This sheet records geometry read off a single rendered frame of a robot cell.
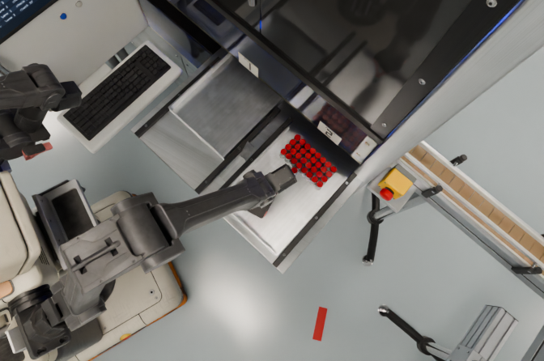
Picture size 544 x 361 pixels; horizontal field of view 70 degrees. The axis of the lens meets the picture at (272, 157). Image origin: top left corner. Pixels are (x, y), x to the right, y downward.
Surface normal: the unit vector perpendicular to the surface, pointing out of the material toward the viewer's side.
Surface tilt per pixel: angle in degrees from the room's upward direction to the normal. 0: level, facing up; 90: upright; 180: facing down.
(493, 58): 90
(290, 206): 0
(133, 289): 0
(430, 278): 0
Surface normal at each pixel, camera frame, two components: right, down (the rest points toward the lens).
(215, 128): 0.04, -0.28
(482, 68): -0.67, 0.70
